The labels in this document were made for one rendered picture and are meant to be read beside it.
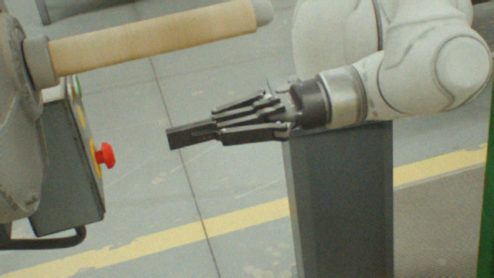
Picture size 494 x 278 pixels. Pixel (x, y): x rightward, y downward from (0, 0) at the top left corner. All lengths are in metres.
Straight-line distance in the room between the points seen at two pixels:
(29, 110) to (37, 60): 0.04
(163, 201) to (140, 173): 0.23
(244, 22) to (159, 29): 0.08
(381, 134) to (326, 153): 0.13
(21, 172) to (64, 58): 0.11
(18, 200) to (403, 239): 1.74
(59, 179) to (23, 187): 0.33
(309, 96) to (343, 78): 0.06
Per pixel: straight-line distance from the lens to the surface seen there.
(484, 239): 1.44
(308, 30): 1.42
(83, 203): 0.90
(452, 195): 2.35
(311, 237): 1.66
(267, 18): 0.59
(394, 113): 0.96
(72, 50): 0.57
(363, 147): 1.52
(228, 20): 0.58
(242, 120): 0.94
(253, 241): 2.20
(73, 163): 0.86
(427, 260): 2.10
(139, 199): 2.50
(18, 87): 0.55
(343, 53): 1.44
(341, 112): 0.96
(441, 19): 0.85
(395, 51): 0.86
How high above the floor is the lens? 1.47
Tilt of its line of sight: 33 degrees down
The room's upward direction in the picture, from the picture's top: 9 degrees counter-clockwise
